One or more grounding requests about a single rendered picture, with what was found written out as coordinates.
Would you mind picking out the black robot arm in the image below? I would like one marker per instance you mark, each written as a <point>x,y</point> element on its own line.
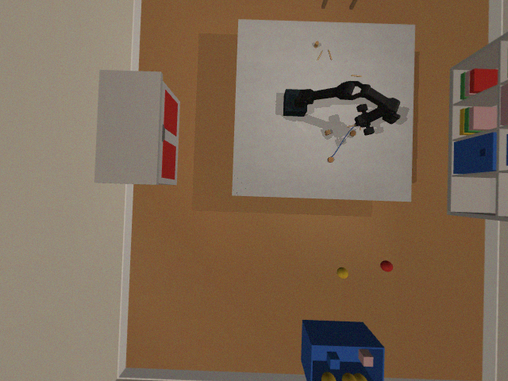
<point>387,107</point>

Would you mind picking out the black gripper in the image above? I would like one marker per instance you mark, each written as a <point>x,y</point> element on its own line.
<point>369,130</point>

